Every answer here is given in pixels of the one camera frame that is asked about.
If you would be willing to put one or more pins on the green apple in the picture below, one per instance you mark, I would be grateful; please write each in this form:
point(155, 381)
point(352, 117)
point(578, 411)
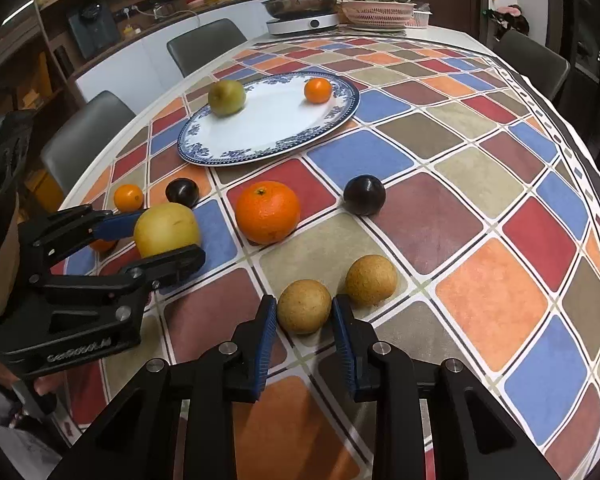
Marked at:
point(226, 97)

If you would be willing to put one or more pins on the yellow bottle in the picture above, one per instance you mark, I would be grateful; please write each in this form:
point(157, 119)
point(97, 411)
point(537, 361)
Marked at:
point(127, 30)

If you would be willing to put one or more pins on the pink plastic basket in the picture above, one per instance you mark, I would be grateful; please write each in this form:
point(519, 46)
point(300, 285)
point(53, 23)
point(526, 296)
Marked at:
point(377, 15)

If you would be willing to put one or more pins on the large yellow pear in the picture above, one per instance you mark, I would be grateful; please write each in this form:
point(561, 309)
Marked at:
point(167, 230)

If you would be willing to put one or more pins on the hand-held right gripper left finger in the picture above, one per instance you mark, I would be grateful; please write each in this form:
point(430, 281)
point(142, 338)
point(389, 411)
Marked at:
point(266, 345)

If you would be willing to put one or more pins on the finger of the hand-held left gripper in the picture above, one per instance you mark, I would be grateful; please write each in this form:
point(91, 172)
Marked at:
point(115, 225)
point(180, 260)

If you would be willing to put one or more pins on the grey dining chair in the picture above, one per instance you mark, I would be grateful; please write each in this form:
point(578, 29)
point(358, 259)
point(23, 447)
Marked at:
point(85, 135)
point(532, 62)
point(207, 42)

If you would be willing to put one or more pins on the black countertop appliance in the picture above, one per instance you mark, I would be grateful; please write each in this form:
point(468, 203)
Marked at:
point(95, 30)

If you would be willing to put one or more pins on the steel pan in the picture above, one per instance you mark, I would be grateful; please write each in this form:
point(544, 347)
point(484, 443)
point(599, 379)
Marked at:
point(300, 5)

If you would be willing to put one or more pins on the large orange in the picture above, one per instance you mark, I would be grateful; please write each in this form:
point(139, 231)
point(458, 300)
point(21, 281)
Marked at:
point(267, 212)

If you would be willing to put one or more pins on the brown round fruit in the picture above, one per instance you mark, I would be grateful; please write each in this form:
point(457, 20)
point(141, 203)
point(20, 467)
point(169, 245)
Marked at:
point(371, 280)
point(304, 307)

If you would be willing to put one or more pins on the white induction cooker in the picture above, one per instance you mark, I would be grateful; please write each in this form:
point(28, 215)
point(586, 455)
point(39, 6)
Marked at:
point(305, 25)

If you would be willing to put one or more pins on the dark purple plum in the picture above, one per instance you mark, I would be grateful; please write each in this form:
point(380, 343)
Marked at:
point(181, 192)
point(364, 195)

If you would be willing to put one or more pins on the dark pile with pink cloth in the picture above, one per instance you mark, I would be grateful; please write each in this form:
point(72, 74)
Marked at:
point(510, 20)

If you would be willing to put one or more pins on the white sideboard cabinet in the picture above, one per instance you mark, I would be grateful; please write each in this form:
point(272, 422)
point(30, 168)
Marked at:
point(145, 60)

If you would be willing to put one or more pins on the small white basket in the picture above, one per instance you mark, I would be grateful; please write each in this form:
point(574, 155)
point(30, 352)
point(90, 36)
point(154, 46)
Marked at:
point(422, 17)

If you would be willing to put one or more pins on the dark glass sliding door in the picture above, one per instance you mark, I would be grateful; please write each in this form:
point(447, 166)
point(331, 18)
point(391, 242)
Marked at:
point(590, 60)

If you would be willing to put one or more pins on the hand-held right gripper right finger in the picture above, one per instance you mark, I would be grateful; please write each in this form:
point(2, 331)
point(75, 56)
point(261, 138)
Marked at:
point(347, 350)

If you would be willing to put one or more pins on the blue patterned white plate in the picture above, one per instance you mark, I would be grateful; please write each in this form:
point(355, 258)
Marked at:
point(280, 120)

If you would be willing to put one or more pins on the colourful checkered tablecloth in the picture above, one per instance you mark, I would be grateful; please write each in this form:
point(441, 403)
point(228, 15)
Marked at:
point(480, 285)

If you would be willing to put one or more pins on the small orange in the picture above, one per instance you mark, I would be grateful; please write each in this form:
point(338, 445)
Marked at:
point(128, 197)
point(102, 246)
point(318, 91)

